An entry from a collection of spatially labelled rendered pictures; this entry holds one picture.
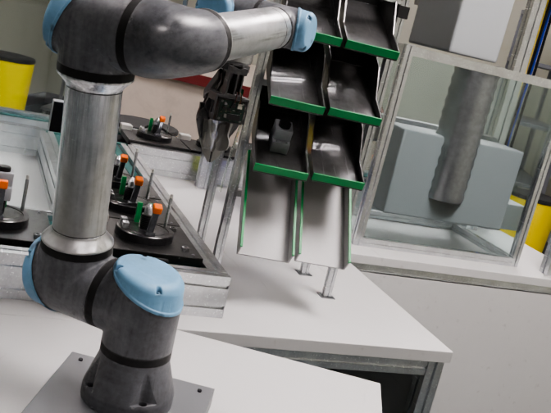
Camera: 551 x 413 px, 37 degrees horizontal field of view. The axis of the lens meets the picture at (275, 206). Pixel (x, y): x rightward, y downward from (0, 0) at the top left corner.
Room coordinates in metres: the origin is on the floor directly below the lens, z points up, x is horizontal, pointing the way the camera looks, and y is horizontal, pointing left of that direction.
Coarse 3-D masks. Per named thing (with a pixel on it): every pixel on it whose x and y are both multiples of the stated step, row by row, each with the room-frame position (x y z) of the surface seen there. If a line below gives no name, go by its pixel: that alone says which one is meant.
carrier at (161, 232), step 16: (112, 224) 1.93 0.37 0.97; (128, 224) 1.85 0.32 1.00; (144, 224) 1.88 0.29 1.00; (128, 240) 1.83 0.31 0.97; (144, 240) 1.82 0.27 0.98; (160, 240) 1.84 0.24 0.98; (176, 240) 1.92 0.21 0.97; (160, 256) 1.79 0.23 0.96; (176, 256) 1.80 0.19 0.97; (192, 256) 1.82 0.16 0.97
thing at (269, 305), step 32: (192, 192) 2.93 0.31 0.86; (224, 192) 3.06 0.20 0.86; (192, 224) 2.50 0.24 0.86; (224, 256) 2.24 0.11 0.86; (256, 288) 2.03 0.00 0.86; (288, 288) 2.10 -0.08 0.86; (320, 288) 2.16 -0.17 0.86; (352, 288) 2.23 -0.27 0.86; (192, 320) 1.72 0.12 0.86; (224, 320) 1.76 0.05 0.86; (256, 320) 1.81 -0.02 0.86; (288, 320) 1.86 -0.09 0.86; (320, 320) 1.91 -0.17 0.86; (352, 320) 1.97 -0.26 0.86; (384, 320) 2.03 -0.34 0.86; (416, 320) 2.09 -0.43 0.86; (320, 352) 1.78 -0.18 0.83; (352, 352) 1.82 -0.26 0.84; (384, 352) 1.85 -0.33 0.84; (416, 352) 1.88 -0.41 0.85; (448, 352) 1.91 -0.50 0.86
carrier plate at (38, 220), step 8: (32, 216) 1.83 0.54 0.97; (40, 216) 1.85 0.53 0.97; (32, 224) 1.78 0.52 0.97; (40, 224) 1.79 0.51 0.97; (48, 224) 1.81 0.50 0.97; (0, 232) 1.67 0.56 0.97; (8, 232) 1.68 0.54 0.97; (16, 232) 1.70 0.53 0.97; (24, 232) 1.71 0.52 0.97; (32, 232) 1.72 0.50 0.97; (40, 232) 1.74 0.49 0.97; (0, 240) 1.64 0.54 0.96; (8, 240) 1.64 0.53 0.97; (16, 240) 1.65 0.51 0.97; (24, 240) 1.66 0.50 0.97; (32, 240) 1.67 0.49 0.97
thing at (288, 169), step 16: (256, 112) 2.03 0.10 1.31; (272, 112) 2.14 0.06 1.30; (288, 112) 2.15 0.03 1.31; (304, 112) 2.09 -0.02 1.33; (256, 128) 1.98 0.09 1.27; (304, 128) 2.05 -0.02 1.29; (256, 144) 1.99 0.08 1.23; (304, 144) 2.01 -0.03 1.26; (256, 160) 1.89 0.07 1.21; (272, 160) 1.95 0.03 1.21; (288, 160) 1.97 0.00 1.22; (304, 160) 1.97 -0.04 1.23; (288, 176) 1.91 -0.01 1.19; (304, 176) 1.91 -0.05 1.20
